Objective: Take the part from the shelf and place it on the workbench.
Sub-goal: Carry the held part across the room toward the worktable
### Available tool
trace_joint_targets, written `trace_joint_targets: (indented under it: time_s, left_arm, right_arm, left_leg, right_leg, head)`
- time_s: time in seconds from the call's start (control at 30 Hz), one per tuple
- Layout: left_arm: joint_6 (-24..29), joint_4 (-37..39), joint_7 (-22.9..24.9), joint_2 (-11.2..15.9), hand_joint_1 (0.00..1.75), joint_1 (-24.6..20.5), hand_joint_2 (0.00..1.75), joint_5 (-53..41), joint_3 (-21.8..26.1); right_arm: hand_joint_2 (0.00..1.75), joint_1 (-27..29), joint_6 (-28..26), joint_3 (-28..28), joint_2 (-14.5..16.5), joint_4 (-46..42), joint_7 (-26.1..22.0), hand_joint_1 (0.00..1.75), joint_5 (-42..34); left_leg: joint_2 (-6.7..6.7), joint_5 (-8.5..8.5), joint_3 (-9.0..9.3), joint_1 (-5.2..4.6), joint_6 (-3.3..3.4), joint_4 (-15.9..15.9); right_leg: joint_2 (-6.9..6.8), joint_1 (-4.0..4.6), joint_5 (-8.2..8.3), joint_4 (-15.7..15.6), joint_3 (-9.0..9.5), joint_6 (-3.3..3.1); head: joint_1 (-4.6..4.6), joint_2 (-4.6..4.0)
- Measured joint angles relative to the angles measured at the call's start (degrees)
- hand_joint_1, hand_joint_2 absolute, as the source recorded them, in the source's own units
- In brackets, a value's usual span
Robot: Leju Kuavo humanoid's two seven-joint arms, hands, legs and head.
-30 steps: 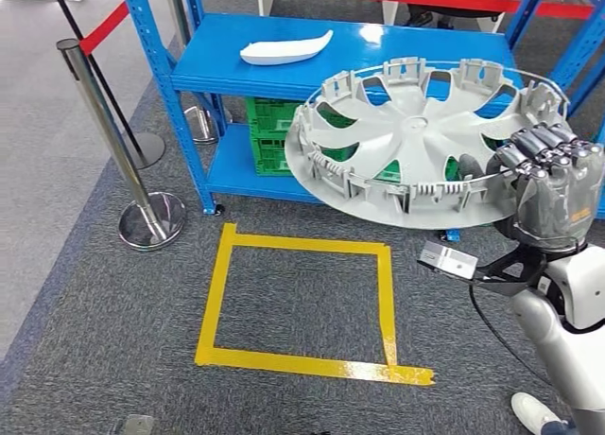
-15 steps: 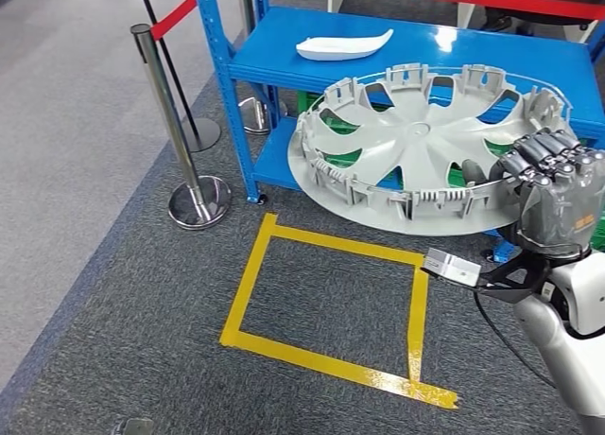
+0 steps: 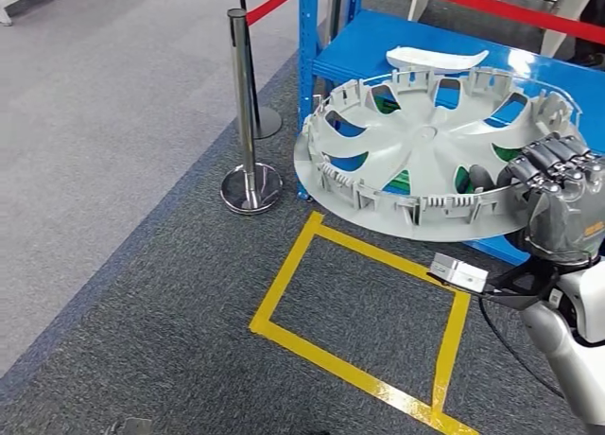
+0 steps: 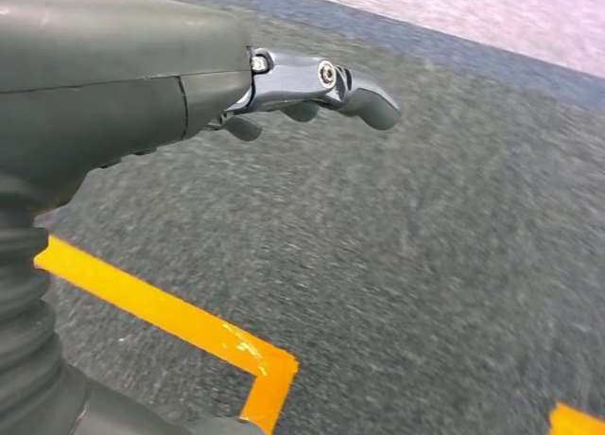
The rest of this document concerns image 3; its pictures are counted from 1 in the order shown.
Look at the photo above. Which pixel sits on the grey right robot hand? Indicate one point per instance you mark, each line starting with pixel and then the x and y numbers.
pixel 562 213

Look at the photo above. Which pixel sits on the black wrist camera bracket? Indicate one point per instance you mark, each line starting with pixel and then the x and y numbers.
pixel 520 288

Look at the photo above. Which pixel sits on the chrome barrier stanchion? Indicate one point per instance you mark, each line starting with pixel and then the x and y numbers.
pixel 243 106
pixel 334 12

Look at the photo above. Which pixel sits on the white desk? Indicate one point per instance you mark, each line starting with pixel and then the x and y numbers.
pixel 567 19

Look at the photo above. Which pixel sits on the black barrier stanchion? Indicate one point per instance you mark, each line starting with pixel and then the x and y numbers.
pixel 269 124

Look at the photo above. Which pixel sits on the silver plastic wheel hubcap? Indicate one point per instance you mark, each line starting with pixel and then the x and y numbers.
pixel 425 144

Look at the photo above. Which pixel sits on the yellow floor tape square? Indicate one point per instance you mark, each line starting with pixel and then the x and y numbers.
pixel 287 270

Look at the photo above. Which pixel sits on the white curved plastic part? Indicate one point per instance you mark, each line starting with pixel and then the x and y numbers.
pixel 434 59

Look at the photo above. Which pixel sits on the blue metal shelf rack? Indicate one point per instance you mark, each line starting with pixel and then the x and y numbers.
pixel 359 44

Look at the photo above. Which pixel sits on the person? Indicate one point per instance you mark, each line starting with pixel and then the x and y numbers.
pixel 591 37

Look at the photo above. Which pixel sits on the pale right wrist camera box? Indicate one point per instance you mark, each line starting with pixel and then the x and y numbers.
pixel 459 272

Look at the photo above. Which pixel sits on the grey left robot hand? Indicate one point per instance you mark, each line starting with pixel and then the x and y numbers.
pixel 132 428

